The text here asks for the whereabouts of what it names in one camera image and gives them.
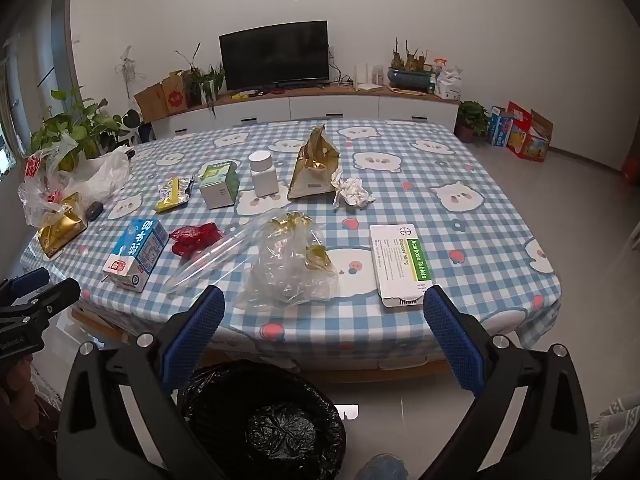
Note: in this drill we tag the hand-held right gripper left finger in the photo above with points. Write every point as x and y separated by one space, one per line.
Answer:
197 330

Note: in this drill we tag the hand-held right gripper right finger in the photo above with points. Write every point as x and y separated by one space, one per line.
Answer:
452 335

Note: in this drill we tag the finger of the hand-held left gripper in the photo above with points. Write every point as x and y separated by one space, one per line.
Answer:
27 281
50 305

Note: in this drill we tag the white green-striped medicine box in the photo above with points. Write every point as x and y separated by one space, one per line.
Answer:
400 265

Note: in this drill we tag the red mesh net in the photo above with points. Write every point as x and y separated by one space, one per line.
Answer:
195 239

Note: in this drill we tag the blue white milk carton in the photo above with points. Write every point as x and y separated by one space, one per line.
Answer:
135 255

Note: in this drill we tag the clear bag with gold wrappers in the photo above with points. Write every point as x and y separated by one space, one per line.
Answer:
295 265

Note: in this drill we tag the black-lined trash bin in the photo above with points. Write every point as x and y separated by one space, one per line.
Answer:
270 425

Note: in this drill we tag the yellow silver snack wrapper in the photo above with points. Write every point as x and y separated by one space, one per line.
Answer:
172 194

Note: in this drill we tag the green white carton box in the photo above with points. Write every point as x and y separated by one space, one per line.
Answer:
220 187

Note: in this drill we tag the white pill bottle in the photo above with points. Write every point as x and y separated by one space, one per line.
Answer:
263 175

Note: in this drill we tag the white tissue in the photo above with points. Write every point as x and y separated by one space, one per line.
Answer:
352 191

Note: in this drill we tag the gold paper bag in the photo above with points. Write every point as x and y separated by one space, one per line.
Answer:
315 170

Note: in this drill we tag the person's left hand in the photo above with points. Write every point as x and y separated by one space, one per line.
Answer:
17 390

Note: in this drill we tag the small gold foil bag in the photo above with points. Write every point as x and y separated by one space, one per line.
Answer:
57 232

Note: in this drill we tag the clear red-print plastic bag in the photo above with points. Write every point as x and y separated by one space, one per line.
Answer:
37 195

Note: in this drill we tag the dark grey computer mouse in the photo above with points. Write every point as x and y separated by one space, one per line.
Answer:
93 211

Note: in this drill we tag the blue shoe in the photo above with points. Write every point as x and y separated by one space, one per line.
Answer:
385 467

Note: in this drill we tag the large pothos plant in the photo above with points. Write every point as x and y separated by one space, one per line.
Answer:
75 125

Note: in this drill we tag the grey patterned rug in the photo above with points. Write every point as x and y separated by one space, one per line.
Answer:
615 435

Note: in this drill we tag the red colourful cardboard box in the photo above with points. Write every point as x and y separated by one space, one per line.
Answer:
530 137

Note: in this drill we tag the blue cardboard box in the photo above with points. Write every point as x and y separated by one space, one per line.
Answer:
500 127

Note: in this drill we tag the small potted green plant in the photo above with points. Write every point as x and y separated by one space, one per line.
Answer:
472 117

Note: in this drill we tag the brown cardboard box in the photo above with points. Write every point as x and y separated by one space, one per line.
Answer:
162 97

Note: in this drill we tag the dried twig decoration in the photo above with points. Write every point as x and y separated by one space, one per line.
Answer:
129 67

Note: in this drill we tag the flat yellow item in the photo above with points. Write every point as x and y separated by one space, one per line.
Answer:
243 94

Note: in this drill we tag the small red object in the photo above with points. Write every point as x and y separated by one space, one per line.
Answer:
630 169

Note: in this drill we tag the long-leaf potted plant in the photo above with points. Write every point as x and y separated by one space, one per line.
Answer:
202 82

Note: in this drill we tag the white paper bag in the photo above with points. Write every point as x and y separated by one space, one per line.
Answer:
450 85

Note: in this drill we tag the white television cabinet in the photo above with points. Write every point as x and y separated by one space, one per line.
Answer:
330 107

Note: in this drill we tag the blue bonsai planter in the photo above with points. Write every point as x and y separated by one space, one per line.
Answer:
410 77

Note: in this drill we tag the white router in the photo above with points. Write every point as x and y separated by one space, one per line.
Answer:
369 85

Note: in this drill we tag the spray bottle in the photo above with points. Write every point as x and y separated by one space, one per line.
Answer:
440 66

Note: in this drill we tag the black curved television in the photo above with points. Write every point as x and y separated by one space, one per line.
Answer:
272 55

